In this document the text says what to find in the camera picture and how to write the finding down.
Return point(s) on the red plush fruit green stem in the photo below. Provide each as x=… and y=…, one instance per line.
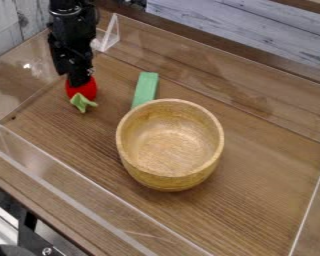
x=83, y=95

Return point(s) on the clear acrylic tray walls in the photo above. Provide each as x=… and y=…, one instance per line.
x=257, y=208

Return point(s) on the green rectangular block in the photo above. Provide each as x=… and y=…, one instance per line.
x=146, y=88

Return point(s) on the wooden bowl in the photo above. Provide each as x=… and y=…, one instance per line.
x=170, y=141

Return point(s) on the black metal table bracket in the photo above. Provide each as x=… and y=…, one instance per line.
x=42, y=240

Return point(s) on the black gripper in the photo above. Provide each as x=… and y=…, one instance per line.
x=72, y=30

